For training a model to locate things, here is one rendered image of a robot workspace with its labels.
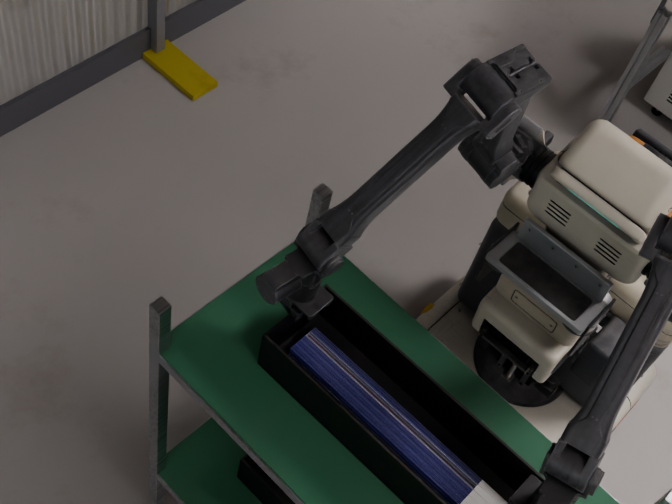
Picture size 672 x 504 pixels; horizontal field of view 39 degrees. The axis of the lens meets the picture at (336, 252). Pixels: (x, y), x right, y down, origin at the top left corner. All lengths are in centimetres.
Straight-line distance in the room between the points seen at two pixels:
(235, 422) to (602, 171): 82
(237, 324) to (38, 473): 106
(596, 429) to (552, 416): 127
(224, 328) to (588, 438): 76
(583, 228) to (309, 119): 180
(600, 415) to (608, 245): 54
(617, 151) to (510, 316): 57
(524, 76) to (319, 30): 243
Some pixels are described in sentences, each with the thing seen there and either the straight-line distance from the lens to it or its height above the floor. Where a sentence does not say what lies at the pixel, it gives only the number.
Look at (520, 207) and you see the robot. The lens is 244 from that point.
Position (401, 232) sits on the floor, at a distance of 331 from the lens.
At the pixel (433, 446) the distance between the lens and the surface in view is 181.
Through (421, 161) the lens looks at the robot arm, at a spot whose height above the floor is 147.
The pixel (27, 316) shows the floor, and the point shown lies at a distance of 305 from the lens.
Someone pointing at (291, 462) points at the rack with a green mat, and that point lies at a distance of 179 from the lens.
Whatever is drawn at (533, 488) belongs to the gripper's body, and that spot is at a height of 113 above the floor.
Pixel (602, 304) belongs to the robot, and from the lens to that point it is 203.
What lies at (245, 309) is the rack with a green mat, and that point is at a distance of 193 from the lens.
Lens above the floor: 260
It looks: 54 degrees down
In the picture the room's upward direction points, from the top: 15 degrees clockwise
